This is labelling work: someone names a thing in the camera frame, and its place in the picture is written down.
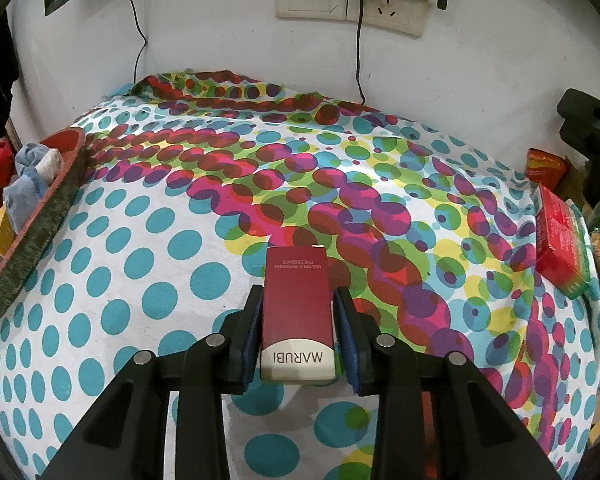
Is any blue white sock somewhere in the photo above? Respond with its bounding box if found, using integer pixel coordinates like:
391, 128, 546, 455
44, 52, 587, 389
3, 143, 64, 234

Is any white power socket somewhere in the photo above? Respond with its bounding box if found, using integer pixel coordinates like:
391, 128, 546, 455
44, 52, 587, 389
363, 0, 434, 37

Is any orange snack bag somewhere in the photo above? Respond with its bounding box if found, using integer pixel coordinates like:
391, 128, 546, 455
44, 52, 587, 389
524, 148, 568, 192

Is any red green box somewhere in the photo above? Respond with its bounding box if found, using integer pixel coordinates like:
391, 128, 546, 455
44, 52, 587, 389
533, 185, 591, 299

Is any colourful polka dot bedsheet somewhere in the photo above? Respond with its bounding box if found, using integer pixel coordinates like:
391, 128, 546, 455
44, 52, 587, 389
0, 70, 600, 479

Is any round red tray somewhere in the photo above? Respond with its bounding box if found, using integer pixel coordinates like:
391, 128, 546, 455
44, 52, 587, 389
0, 127, 87, 318

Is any thin black cable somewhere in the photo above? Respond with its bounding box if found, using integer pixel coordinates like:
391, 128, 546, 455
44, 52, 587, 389
127, 0, 150, 86

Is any black clamp stand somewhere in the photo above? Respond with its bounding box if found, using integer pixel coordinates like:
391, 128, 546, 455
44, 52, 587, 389
557, 88, 600, 207

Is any red Marubi box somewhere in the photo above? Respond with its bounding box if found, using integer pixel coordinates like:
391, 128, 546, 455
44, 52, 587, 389
260, 246, 336, 384

